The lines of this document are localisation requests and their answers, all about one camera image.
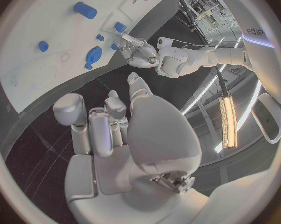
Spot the blue gear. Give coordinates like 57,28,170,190
84,46,103,64

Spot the blue plug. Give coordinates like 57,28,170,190
114,21,127,33

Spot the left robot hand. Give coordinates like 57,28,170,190
118,32,158,69

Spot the white cable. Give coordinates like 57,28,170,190
171,38,212,49

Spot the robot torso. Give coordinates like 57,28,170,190
223,0,281,107

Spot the glowing light bar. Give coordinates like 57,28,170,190
218,95,239,149

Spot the white task board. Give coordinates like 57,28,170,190
0,0,166,114

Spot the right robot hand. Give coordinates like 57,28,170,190
51,71,211,224

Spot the thick blue peg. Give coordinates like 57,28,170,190
73,1,99,20

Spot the white workshop rack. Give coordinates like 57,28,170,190
179,0,237,43

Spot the short blue bushing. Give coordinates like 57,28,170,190
38,40,50,52

